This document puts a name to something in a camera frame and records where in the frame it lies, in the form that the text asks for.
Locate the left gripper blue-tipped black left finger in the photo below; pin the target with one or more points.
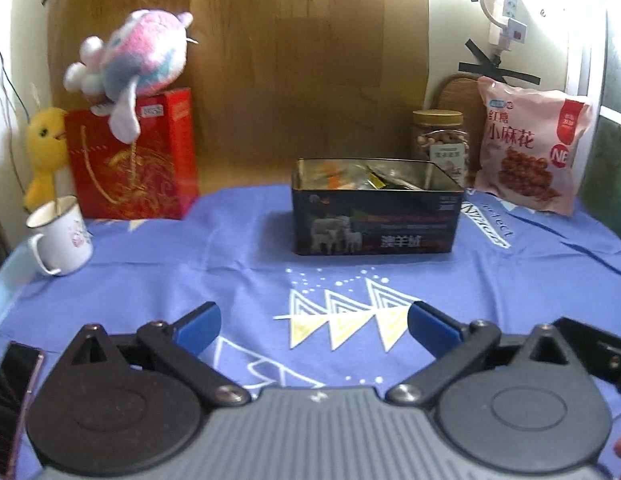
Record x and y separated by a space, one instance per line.
115 405

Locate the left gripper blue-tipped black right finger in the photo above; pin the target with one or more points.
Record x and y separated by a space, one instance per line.
496 403

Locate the black smartphone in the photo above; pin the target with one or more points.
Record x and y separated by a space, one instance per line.
19 370

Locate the white enamel mug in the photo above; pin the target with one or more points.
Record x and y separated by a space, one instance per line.
59 240

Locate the blue patterned tablecloth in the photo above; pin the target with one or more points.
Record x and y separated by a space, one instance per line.
317 341

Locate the red gift bag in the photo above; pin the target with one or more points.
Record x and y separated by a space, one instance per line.
155 177

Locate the pink fried twist bag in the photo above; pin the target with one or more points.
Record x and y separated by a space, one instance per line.
529 145

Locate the black metal tin box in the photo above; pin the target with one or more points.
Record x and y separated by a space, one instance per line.
373 206

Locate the yellow duck plush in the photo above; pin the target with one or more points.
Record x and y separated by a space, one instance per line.
47 152

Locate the clear nut jar yellow lid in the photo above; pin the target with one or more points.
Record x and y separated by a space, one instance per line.
438 136

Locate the wooden cutting board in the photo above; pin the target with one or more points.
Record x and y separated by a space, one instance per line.
460 92

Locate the pink blue plush toy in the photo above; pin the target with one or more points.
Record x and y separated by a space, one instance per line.
142 57

